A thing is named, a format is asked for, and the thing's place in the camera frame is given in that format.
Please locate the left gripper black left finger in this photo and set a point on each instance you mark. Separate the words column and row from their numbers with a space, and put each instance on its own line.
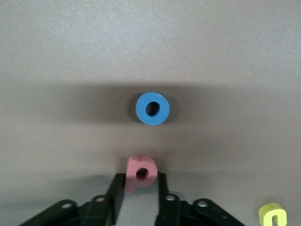
column 94, row 212

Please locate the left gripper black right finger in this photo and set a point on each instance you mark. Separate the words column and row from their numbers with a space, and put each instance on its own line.
column 178, row 212

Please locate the pink foam letter d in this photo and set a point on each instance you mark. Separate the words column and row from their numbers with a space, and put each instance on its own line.
column 131, row 169

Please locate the blue foam letter o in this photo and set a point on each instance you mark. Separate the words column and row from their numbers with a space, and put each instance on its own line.
column 143, row 115

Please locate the yellow foam letter u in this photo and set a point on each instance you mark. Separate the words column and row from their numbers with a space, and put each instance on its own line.
column 264, row 214

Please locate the brown table cover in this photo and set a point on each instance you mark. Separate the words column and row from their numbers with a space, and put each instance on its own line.
column 70, row 47

